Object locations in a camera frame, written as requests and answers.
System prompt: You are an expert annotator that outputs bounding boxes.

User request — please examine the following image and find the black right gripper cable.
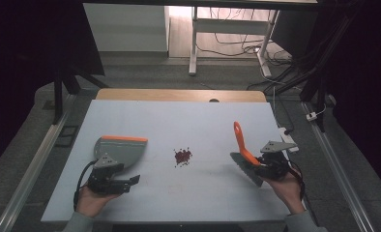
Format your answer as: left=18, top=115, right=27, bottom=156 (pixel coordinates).
left=287, top=159, right=307, bottom=203

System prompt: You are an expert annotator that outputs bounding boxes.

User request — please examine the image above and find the grey dustpan with orange edge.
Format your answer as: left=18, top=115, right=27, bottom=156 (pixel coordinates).
left=94, top=134, right=149, bottom=169

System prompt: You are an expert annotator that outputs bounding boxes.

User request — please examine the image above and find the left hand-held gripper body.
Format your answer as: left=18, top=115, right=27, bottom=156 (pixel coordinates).
left=87, top=154, right=131, bottom=196

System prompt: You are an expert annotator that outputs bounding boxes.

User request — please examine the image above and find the tangle of floor cables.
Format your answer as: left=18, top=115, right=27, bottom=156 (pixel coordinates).
left=196, top=8, right=293, bottom=66

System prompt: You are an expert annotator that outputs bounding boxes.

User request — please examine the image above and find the white power strip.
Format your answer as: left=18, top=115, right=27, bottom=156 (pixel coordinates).
left=278, top=127, right=300, bottom=154

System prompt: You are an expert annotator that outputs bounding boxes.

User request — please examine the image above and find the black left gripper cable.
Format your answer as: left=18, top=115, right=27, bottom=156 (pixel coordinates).
left=73, top=159, right=98, bottom=212

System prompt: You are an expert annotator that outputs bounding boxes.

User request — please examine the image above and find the white desk frame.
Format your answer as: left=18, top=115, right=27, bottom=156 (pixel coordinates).
left=188, top=5, right=280, bottom=78

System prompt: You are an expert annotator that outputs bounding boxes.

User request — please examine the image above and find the orange handled grey brush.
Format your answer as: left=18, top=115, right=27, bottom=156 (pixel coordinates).
left=229, top=121, right=265, bottom=189

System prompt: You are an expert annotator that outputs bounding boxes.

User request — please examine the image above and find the black stand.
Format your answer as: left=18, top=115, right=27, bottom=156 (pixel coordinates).
left=298, top=62, right=329, bottom=133
left=51, top=62, right=111, bottom=126

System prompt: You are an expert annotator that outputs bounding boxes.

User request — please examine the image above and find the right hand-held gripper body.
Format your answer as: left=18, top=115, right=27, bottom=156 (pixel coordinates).
left=259, top=140, right=298, bottom=181

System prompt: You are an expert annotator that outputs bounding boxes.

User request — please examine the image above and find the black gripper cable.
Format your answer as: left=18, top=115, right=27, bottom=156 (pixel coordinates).
left=287, top=159, right=307, bottom=203
left=73, top=159, right=98, bottom=212

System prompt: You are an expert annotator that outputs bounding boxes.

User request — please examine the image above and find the black square frame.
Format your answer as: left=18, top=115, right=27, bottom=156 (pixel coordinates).
left=54, top=125, right=80, bottom=149

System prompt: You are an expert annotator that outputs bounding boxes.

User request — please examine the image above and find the white cabinet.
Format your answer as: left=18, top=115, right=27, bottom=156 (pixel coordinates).
left=83, top=3, right=170, bottom=53

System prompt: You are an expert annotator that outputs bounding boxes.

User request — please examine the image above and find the white board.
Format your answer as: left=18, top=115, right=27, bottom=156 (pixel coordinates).
left=41, top=99, right=310, bottom=224

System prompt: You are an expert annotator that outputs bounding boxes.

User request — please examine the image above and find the pile of red beans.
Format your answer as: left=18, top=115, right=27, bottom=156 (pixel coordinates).
left=173, top=147, right=193, bottom=167

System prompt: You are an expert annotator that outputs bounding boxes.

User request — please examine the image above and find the person's right hand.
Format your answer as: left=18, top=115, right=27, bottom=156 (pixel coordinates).
left=263, top=171, right=307, bottom=216

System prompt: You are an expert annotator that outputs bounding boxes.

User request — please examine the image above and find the aluminium rail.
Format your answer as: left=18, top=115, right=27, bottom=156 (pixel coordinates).
left=300, top=101, right=375, bottom=232
left=0, top=93, right=77, bottom=232

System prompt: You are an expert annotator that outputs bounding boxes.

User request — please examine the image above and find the person's left hand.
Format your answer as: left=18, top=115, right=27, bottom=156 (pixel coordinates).
left=75, top=185, right=116, bottom=218

